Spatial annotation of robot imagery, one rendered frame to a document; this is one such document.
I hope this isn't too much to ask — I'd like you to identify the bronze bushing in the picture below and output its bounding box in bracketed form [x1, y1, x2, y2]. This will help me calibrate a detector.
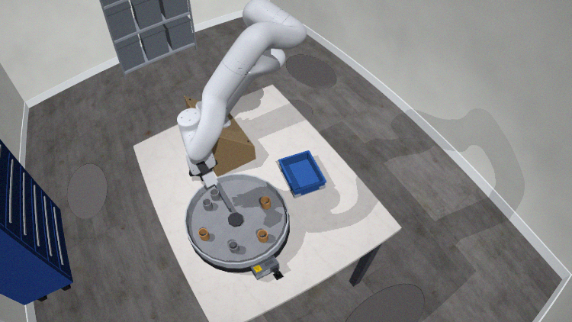
[258, 230, 268, 243]
[198, 228, 210, 241]
[261, 196, 271, 209]

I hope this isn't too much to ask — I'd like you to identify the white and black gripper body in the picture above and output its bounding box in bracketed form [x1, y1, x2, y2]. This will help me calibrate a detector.
[186, 150, 216, 175]

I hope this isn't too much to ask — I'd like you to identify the grey cylinder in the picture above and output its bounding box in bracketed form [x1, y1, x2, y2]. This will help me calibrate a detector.
[210, 188, 220, 201]
[202, 198, 213, 211]
[228, 240, 239, 253]

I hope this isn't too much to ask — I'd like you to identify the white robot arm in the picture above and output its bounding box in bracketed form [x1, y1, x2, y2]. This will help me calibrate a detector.
[177, 0, 307, 161]

